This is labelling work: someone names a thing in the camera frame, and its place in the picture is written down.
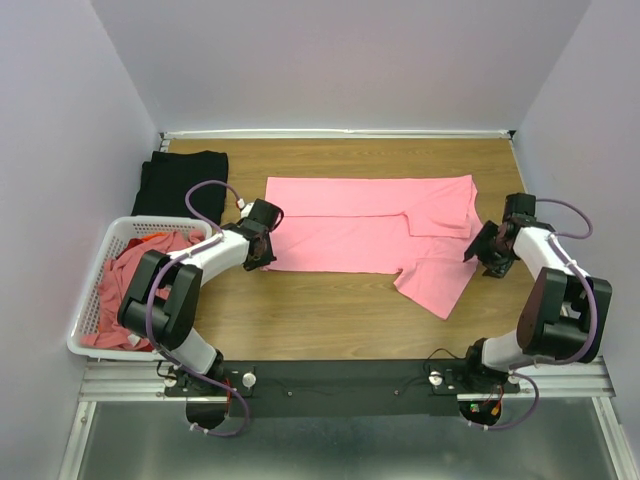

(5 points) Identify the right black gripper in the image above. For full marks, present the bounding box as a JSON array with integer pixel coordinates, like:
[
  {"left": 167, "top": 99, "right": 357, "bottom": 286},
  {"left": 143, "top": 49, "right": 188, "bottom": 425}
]
[{"left": 462, "top": 220, "right": 518, "bottom": 280}]

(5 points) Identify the pink t shirt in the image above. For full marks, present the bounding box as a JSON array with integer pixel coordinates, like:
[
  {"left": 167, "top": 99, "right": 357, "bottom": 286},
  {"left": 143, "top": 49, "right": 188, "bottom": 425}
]
[{"left": 266, "top": 175, "right": 481, "bottom": 319}]

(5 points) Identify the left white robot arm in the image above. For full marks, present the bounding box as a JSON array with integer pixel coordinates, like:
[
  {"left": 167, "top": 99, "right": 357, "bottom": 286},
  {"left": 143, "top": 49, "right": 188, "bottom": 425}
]
[{"left": 117, "top": 199, "right": 284, "bottom": 395}]

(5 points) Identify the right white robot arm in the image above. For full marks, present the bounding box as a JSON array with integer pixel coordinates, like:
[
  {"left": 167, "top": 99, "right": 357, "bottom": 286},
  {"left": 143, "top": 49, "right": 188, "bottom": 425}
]
[{"left": 459, "top": 193, "right": 612, "bottom": 392}]

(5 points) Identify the folded black t shirt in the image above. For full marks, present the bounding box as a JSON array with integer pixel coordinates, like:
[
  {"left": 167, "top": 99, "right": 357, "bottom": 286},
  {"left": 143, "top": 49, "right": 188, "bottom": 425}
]
[{"left": 131, "top": 151, "right": 229, "bottom": 218}]

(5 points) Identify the white plastic laundry basket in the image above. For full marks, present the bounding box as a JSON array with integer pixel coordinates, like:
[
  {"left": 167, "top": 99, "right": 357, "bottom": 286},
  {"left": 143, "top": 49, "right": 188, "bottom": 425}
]
[{"left": 67, "top": 216, "right": 212, "bottom": 362}]

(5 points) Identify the red t shirt in basket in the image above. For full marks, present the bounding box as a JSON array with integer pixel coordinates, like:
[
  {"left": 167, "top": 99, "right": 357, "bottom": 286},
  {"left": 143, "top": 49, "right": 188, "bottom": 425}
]
[{"left": 118, "top": 232, "right": 164, "bottom": 352}]

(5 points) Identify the salmon t shirt in basket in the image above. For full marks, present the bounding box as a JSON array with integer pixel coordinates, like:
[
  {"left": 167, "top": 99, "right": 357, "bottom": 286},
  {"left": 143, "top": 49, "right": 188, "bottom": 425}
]
[{"left": 82, "top": 230, "right": 205, "bottom": 352}]

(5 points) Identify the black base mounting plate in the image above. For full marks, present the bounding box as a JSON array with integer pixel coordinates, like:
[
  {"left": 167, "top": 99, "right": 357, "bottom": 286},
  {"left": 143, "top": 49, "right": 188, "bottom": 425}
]
[{"left": 162, "top": 358, "right": 519, "bottom": 420}]

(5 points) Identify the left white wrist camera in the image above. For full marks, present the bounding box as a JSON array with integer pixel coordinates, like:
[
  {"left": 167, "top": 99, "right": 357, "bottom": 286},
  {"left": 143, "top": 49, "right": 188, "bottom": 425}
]
[{"left": 236, "top": 199, "right": 254, "bottom": 218}]

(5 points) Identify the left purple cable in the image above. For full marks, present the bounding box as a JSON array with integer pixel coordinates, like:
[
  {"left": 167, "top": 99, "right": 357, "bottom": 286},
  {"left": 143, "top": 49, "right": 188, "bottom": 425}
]
[{"left": 144, "top": 180, "right": 252, "bottom": 440}]

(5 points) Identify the purple cable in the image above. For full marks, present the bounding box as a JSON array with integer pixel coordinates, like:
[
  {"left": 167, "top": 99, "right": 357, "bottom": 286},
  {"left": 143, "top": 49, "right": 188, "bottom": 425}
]
[
  {"left": 467, "top": 198, "right": 601, "bottom": 431},
  {"left": 144, "top": 180, "right": 252, "bottom": 440}
]

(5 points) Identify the aluminium frame rail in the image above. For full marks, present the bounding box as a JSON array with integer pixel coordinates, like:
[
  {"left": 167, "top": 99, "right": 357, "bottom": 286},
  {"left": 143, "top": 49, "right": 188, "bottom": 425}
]
[{"left": 161, "top": 128, "right": 514, "bottom": 141}]

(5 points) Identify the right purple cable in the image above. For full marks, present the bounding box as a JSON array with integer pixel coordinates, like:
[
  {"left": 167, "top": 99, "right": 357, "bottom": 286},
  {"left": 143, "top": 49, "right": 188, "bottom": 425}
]
[{"left": 467, "top": 198, "right": 601, "bottom": 431}]

